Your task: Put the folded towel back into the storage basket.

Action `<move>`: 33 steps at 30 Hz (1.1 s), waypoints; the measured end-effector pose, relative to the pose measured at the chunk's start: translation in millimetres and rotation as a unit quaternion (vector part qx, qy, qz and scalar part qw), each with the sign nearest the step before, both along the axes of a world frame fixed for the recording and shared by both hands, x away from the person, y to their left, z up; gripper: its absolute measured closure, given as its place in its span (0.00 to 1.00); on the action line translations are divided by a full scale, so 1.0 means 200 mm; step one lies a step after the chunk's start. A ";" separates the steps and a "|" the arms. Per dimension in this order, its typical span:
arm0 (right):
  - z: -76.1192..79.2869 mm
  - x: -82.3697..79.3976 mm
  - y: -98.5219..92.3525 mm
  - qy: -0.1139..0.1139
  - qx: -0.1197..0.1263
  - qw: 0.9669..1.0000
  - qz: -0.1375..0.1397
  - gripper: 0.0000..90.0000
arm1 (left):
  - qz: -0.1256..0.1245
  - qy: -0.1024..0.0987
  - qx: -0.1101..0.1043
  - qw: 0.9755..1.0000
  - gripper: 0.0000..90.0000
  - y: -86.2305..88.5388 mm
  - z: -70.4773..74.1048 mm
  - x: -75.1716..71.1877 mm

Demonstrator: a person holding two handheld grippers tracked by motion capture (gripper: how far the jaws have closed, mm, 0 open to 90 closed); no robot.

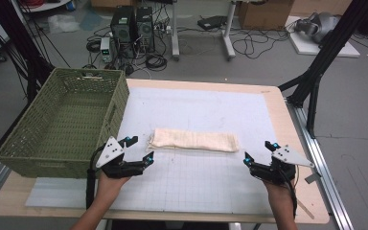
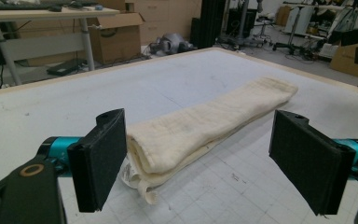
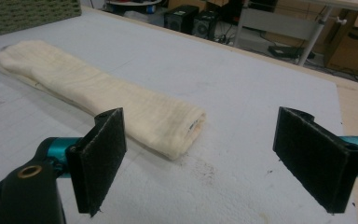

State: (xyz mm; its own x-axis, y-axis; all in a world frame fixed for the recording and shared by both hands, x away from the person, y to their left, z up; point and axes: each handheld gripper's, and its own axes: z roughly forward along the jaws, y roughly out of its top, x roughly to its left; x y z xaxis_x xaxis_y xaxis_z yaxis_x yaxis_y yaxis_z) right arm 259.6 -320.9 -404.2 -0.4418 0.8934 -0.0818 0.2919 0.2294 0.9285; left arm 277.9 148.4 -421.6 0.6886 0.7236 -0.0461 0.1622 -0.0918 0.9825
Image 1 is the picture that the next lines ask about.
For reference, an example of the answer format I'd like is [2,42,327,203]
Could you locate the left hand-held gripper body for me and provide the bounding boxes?
[95,136,147,179]

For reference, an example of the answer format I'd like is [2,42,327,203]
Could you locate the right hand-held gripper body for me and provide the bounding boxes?
[249,144,315,186]

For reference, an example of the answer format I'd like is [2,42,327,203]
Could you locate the person's left hand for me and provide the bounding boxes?
[95,172,132,201]

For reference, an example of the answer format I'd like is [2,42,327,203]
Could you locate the person's right hand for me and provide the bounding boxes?
[263,178,297,205]

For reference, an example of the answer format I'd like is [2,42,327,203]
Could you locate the grey tape piece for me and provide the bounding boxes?
[304,172,323,185]

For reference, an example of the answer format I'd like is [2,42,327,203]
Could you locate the cream folded towel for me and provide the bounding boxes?
[147,127,241,153]

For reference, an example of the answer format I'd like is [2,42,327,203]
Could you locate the thin tape strip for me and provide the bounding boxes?
[296,197,316,220]

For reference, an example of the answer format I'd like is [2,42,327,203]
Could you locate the green woven basket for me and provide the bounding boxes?
[0,67,131,179]

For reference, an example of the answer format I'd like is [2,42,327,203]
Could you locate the white grid mat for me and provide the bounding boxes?
[24,86,281,216]

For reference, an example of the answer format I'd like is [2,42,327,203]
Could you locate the grey bench power supply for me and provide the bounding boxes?
[99,36,115,64]

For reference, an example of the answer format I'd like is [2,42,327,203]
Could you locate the white floor board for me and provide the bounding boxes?
[285,15,361,58]

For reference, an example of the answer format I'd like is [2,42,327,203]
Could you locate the black computer tower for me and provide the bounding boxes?
[109,5,137,60]
[135,6,156,54]

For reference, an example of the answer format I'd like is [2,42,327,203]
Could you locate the white desk leg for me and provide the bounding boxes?
[221,0,238,61]
[170,0,182,61]

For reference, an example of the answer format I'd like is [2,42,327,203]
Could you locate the grey rounded machine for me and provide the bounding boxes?
[293,11,342,44]

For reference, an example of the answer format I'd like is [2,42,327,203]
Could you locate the large cardboard box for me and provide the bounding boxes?
[237,0,295,32]

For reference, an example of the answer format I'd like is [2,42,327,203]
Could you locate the clear plastic bag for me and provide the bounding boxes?
[47,13,81,35]

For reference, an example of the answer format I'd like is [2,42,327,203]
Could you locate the black flat device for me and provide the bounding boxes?
[196,14,228,32]

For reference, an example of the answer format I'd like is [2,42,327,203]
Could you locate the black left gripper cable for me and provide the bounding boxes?
[85,145,107,210]

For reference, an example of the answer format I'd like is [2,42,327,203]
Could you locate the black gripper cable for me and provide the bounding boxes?
[281,169,300,219]
[85,145,107,210]

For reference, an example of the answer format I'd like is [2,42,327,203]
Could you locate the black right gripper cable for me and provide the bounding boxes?
[281,169,300,219]

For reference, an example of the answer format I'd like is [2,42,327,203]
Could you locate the coiled black cable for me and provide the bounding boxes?
[145,53,169,72]

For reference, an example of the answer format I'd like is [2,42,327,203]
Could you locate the tangled black floor cables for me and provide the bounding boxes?
[230,28,291,60]

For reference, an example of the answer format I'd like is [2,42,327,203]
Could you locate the black metal frame stand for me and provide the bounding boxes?
[277,0,368,140]
[0,0,56,104]

